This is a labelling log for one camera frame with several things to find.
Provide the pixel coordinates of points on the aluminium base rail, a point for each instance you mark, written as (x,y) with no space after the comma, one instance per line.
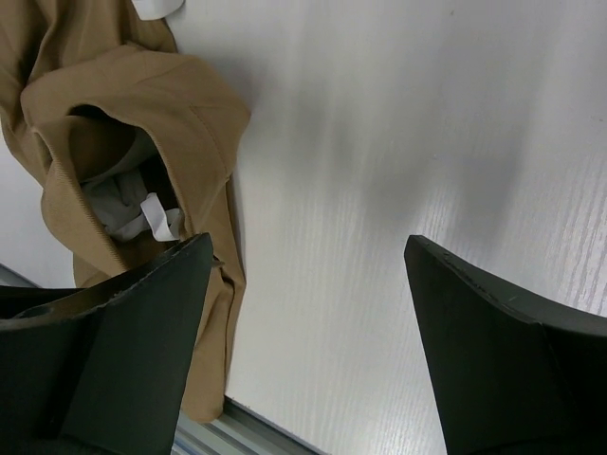
(237,431)

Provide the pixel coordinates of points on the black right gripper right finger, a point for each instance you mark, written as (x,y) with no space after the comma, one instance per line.
(512,372)

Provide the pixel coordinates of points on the tan pleated skirt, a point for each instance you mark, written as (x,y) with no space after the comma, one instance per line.
(79,79)

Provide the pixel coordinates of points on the white garment rack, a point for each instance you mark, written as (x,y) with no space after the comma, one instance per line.
(149,10)

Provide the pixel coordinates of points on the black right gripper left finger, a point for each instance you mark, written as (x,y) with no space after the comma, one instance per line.
(102,370)

